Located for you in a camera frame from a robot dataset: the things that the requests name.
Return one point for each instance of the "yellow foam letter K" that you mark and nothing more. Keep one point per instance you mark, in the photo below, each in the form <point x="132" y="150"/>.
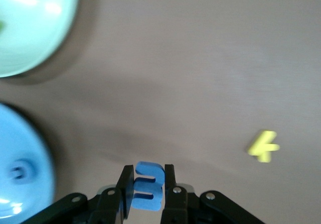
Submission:
<point x="263" y="147"/>

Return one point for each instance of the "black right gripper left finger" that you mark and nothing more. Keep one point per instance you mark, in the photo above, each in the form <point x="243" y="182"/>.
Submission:
<point x="118" y="201"/>

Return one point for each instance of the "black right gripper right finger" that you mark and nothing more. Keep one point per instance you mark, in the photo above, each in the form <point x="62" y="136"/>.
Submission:
<point x="178" y="206"/>

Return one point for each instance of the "blue plate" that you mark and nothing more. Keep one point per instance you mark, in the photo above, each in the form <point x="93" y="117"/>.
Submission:
<point x="25" y="133"/>

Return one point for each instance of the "blue foam letter E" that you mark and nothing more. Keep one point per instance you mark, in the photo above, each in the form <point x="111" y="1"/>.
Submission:
<point x="150" y="173"/>

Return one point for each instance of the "green plate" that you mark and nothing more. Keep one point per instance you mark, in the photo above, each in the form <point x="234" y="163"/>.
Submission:
<point x="37" y="33"/>

